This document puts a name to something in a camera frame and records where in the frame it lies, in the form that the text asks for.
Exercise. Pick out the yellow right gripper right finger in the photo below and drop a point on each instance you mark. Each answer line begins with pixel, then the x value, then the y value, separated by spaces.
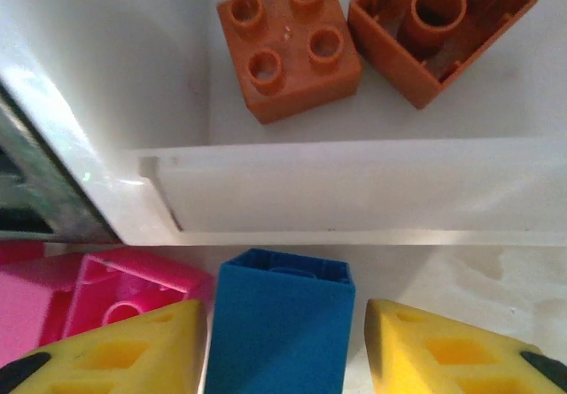
pixel 443 358

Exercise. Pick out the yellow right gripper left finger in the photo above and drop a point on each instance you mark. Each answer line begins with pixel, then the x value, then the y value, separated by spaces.
pixel 133 358

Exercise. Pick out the pink lego brick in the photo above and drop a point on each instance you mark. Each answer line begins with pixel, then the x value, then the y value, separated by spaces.
pixel 146 265
pixel 22 305

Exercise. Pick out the blue lego brick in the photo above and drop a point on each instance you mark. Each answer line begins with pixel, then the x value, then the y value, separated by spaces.
pixel 279 332

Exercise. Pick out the orange lego brick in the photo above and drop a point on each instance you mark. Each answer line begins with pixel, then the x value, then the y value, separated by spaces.
pixel 390 57
pixel 305 88

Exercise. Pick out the white plastic container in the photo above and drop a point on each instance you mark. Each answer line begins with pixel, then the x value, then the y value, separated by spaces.
pixel 310 190

